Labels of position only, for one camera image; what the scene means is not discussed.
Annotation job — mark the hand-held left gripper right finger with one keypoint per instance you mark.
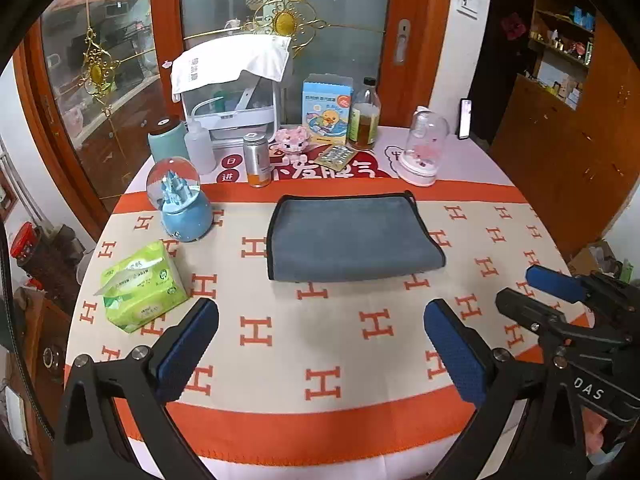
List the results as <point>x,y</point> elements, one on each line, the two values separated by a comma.
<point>456,355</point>

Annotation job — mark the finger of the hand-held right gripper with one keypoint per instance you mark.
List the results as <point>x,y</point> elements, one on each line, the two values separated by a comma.
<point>530,310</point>
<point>556,282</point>

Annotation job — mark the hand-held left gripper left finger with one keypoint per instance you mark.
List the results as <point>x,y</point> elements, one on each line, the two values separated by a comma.
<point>186,349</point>

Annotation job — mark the grey towel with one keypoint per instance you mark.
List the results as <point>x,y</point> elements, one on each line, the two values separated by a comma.
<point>350,235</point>

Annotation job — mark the cardboard box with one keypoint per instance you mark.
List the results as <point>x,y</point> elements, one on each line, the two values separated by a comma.
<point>592,257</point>

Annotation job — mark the green tissue pack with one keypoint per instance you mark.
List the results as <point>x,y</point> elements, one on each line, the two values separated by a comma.
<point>142,287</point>

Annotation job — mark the orange patterned tablecloth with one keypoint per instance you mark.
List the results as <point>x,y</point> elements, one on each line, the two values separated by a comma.
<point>300,340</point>

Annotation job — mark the wooden shelf cabinet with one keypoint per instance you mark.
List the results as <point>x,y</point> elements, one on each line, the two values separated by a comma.
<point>560,160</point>

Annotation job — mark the blue castle snow globe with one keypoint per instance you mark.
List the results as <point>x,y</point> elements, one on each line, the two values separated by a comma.
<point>181,205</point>

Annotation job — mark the glass dome with pink figure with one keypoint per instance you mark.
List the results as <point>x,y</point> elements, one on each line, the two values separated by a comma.
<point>424,150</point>

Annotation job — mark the black phone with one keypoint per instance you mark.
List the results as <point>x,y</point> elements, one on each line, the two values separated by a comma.
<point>465,119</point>

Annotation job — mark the red-lidded jar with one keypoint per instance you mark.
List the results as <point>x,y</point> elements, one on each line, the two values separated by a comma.
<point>27,246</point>

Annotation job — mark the silver can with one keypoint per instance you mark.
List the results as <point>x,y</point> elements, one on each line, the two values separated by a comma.
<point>256,160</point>

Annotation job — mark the white squeeze bottle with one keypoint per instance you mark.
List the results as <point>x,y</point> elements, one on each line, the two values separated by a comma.
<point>200,147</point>

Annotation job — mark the teal thermos bottle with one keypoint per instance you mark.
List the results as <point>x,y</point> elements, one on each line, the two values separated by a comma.
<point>166,142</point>

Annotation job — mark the red printed mat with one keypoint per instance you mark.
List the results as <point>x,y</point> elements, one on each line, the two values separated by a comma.
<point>305,172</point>

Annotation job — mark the pill blister pack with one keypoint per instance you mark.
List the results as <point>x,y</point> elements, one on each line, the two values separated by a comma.
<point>336,158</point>

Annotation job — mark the pink plush toy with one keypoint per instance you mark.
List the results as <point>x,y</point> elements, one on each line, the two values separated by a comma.
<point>292,141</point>

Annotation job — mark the white plastic storage box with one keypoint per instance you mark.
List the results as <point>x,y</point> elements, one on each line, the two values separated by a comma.
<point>235,110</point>

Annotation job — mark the brown liquid glass bottle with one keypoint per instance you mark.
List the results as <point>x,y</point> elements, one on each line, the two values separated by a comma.
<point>365,125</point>

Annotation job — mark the blue carton box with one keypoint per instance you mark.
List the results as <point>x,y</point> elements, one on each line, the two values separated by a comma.
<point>327,110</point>

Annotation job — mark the white cloth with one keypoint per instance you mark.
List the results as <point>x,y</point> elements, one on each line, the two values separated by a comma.
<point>235,62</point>

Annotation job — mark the gold door ornament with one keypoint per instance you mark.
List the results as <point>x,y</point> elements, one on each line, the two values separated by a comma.
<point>286,22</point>
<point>97,71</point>

